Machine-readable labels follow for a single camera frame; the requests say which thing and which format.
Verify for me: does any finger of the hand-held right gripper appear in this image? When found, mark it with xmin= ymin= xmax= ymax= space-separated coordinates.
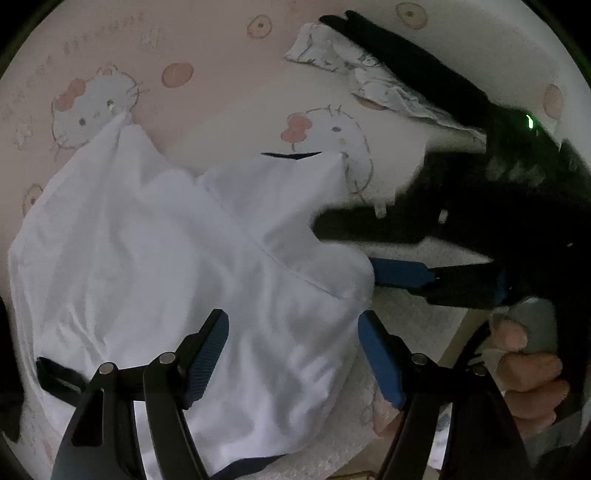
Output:
xmin=313 ymin=191 xmax=444 ymax=245
xmin=370 ymin=257 xmax=513 ymax=309

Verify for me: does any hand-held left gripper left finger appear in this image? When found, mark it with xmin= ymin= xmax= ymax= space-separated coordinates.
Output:
xmin=51 ymin=308 xmax=230 ymax=480

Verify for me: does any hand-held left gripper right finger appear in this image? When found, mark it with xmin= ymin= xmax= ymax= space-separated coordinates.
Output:
xmin=358 ymin=311 xmax=527 ymax=480

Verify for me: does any white shirt with dark trim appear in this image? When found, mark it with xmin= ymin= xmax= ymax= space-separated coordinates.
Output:
xmin=8 ymin=113 xmax=376 ymax=476

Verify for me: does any person's right hand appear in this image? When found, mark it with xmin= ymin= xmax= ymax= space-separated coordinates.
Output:
xmin=489 ymin=318 xmax=573 ymax=439

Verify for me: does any white patterned garment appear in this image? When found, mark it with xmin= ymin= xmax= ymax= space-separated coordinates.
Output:
xmin=284 ymin=23 xmax=490 ymax=139

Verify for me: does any long black garment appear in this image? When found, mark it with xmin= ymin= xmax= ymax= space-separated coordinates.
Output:
xmin=320 ymin=10 xmax=497 ymax=134

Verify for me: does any pink white cat-print blanket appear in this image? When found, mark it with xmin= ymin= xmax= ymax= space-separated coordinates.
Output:
xmin=0 ymin=0 xmax=591 ymax=480

